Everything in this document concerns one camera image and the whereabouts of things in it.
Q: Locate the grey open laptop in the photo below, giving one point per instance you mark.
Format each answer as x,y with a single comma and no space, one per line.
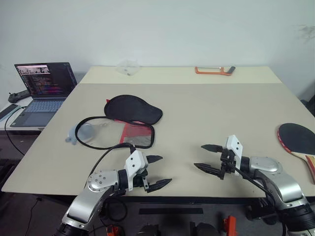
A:
44,81

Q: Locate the orange black device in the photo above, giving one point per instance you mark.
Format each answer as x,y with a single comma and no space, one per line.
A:
112,231
230,225

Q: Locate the black red mesh paddle case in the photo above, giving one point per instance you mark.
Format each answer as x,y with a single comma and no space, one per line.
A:
133,109

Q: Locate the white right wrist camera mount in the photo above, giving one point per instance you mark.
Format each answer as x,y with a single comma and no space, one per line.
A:
235,146

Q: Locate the black handheld controller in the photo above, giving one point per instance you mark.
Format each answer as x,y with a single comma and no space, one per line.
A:
18,96

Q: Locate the black smartphone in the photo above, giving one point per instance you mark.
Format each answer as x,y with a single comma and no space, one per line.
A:
8,111

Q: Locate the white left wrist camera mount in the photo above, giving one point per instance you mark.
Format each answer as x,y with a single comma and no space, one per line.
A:
135,161

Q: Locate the black red table tennis paddle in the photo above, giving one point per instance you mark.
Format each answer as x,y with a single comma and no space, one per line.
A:
295,137

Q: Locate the clear plastic bag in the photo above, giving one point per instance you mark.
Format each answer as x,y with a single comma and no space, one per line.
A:
128,67

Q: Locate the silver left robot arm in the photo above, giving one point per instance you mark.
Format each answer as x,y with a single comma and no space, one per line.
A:
98,180

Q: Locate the light blue zipper pull charm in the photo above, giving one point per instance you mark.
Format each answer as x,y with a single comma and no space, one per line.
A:
85,130

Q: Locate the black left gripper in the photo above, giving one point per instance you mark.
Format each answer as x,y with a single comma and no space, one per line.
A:
143,177

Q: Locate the orange hacksaw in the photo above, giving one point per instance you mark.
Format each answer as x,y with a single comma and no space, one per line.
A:
204,71

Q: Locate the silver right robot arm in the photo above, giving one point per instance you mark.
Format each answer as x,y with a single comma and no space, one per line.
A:
275,177

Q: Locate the dark rounded shape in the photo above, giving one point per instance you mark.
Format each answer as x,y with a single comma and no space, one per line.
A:
204,229
147,230

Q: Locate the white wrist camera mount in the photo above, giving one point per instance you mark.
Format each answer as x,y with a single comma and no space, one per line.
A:
235,146
135,161

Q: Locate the white side table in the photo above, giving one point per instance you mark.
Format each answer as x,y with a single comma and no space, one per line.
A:
7,125

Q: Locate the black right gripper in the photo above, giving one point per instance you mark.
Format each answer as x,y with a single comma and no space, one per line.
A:
227,163

